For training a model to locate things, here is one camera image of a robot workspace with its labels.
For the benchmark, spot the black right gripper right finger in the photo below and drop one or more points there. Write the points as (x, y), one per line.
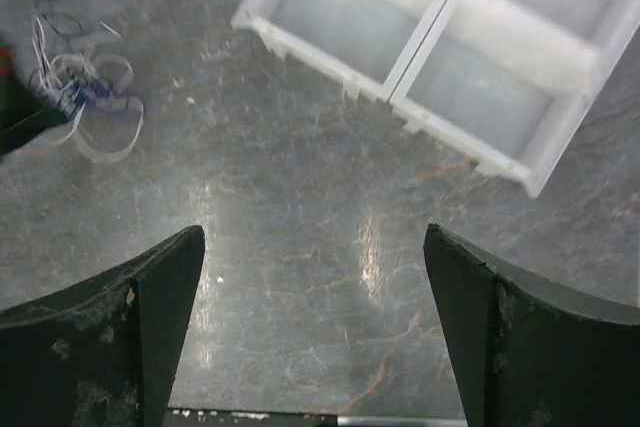
(528, 351)

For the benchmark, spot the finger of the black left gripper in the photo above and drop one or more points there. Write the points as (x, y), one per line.
(24, 114)

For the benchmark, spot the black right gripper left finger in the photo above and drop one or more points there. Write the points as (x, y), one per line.
(104, 351)

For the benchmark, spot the white plastic compartment tray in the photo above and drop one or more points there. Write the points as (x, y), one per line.
(507, 83)

